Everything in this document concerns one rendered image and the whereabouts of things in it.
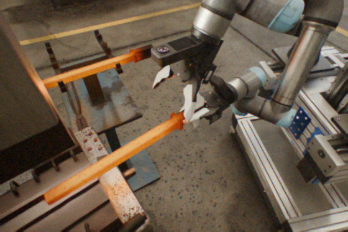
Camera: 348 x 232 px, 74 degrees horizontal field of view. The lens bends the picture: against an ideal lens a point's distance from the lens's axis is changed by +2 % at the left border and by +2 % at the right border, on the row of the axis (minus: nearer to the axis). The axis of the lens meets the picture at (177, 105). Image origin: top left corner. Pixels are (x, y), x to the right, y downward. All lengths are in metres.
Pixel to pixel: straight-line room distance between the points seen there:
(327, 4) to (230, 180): 1.24
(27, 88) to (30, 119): 0.03
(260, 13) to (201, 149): 1.40
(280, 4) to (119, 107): 0.82
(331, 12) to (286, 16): 0.32
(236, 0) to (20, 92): 0.41
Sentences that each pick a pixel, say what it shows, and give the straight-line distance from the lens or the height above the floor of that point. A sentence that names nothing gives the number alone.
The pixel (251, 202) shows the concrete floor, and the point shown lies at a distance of 1.68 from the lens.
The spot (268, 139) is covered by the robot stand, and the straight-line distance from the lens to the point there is 1.71.
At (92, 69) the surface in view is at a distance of 0.91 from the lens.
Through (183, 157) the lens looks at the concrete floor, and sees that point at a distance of 1.75.
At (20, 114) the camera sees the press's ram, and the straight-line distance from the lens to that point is 0.20.
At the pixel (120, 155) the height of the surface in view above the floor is 1.01.
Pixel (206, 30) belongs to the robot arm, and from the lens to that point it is 0.50.
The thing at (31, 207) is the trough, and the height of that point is 0.99.
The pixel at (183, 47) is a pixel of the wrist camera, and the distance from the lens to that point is 0.49.
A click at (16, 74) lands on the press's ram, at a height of 1.42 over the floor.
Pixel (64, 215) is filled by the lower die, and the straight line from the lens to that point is 0.61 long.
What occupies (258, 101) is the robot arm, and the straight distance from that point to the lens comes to 0.87.
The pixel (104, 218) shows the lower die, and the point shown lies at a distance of 0.59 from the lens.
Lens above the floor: 1.52
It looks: 47 degrees down
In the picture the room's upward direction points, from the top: straight up
